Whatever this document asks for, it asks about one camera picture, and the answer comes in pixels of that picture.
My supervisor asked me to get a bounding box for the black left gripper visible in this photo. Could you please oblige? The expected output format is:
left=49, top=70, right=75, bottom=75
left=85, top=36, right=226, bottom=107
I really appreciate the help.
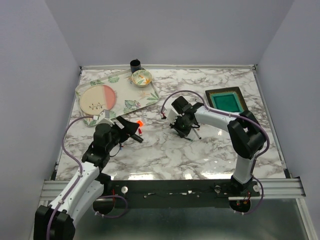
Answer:
left=106, top=115, right=140, bottom=152

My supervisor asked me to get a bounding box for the orange highlighter cap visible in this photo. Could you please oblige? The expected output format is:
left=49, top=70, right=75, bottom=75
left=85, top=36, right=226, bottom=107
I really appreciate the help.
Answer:
left=137, top=120, right=144, bottom=127

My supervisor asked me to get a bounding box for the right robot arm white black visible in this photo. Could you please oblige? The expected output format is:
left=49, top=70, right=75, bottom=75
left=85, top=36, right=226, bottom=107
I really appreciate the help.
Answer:
left=163, top=96, right=270, bottom=196

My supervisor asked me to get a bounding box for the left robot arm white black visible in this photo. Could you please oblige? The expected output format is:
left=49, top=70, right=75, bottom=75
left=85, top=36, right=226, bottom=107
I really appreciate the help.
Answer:
left=33, top=116, right=140, bottom=240

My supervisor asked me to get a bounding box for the green cap black highlighter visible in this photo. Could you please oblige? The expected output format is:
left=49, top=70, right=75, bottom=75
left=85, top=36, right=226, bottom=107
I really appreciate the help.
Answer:
left=131, top=134, right=144, bottom=143

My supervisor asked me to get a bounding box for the floral leaf pattern tray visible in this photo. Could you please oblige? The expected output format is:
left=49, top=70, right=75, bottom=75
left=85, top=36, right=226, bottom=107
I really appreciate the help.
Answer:
left=75, top=69, right=160, bottom=119

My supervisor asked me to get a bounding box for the pink cream round plate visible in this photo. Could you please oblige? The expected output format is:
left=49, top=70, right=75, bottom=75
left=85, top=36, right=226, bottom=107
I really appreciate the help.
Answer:
left=79, top=84, right=117, bottom=116

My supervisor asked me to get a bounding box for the floral small bowl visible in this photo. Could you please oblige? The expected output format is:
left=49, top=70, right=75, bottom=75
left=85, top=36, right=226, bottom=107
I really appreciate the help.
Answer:
left=131, top=69, right=153, bottom=88

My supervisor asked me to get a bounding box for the black teal square plate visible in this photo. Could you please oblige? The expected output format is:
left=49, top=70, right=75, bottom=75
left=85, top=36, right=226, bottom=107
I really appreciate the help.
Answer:
left=205, top=86, right=248, bottom=113

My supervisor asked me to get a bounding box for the dark blue mug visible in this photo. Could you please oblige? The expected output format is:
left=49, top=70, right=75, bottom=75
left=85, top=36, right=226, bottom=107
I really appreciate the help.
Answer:
left=129, top=59, right=142, bottom=74

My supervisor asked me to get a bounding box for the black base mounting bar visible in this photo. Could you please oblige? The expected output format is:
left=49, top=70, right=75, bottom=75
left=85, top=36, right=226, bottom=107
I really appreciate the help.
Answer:
left=93, top=179, right=260, bottom=212

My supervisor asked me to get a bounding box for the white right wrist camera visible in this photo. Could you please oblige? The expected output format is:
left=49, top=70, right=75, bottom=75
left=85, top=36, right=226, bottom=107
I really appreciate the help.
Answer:
left=161, top=108, right=179, bottom=126

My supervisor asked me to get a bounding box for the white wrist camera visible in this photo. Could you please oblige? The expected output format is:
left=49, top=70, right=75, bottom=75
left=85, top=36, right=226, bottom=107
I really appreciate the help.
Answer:
left=161, top=108, right=179, bottom=126
left=93, top=109, right=114, bottom=126

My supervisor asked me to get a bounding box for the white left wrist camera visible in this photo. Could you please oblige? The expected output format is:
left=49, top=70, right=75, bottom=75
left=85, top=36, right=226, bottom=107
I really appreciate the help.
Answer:
left=93, top=109, right=114, bottom=126

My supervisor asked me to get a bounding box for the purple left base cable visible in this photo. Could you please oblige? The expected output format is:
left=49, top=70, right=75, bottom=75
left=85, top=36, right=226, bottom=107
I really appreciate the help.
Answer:
left=94, top=195, right=129, bottom=219

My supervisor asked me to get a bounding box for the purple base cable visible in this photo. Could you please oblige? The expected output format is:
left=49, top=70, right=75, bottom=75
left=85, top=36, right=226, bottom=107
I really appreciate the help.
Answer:
left=94, top=195, right=129, bottom=219
left=233, top=174, right=265, bottom=216

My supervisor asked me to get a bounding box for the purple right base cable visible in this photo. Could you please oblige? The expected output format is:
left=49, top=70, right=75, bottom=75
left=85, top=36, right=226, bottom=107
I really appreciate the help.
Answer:
left=233, top=174, right=265, bottom=216

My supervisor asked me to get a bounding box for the aluminium frame rail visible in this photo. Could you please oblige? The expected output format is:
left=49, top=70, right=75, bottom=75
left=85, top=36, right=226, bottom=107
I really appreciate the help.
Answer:
left=260, top=177, right=306, bottom=199

